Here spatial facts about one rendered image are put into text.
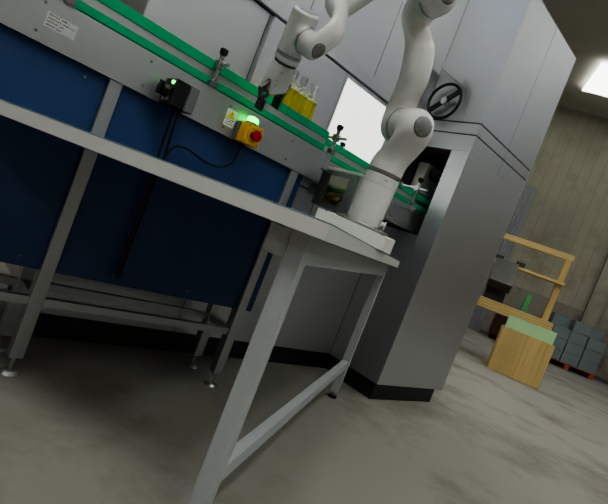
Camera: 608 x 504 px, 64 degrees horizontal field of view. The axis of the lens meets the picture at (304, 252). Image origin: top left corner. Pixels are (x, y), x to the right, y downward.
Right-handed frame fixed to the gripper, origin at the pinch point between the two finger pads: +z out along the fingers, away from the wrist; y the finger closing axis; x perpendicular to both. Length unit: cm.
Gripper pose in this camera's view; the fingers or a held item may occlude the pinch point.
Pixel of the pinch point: (267, 105)
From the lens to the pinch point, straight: 168.1
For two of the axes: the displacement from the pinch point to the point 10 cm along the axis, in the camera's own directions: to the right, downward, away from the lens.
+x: 7.4, 6.2, -2.7
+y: -5.3, 2.9, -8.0
